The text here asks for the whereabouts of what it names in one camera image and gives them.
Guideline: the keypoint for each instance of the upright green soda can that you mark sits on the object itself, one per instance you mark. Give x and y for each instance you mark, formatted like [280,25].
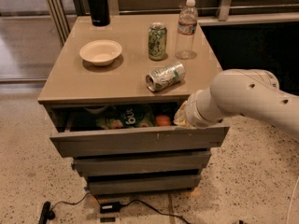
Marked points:
[157,41]

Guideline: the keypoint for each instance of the orange fruit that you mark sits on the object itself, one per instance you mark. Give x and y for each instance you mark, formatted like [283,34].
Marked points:
[163,120]

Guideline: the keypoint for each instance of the grey bowl in drawer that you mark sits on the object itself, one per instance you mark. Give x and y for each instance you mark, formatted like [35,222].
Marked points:
[96,109]

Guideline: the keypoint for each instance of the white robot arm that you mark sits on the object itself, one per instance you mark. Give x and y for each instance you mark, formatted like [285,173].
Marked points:
[250,93]

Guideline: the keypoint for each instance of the black insulated water bottle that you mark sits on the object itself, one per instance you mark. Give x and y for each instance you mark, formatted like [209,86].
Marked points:
[99,12]

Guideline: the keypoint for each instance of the grey middle drawer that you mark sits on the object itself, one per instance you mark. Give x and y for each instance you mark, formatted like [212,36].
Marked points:
[143,163]

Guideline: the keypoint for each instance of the metal window frame rail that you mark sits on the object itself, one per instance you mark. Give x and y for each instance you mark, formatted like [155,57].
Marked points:
[213,11]

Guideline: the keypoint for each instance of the grey bottom drawer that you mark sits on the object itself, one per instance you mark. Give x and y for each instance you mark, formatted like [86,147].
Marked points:
[162,182]

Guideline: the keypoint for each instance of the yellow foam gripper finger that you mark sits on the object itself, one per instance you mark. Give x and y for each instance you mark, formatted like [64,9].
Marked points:
[184,115]

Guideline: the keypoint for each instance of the green chip bag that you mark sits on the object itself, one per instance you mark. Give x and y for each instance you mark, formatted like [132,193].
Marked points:
[126,116]

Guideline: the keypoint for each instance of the grey drawer cabinet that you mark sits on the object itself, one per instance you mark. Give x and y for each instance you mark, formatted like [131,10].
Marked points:
[75,82]

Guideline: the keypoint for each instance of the black power adapter brick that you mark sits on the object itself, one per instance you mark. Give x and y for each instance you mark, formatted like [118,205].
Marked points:
[110,207]

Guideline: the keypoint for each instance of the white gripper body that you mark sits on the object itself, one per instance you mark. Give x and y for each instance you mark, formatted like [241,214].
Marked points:
[195,111]

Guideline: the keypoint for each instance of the lying green soda can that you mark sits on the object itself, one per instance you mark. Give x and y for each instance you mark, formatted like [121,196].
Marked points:
[162,78]

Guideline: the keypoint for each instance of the black plug on floor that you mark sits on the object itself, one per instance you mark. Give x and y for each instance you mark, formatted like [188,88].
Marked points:
[47,213]

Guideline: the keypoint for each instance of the clear plastic water bottle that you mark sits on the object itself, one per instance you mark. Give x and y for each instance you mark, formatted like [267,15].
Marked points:
[187,24]

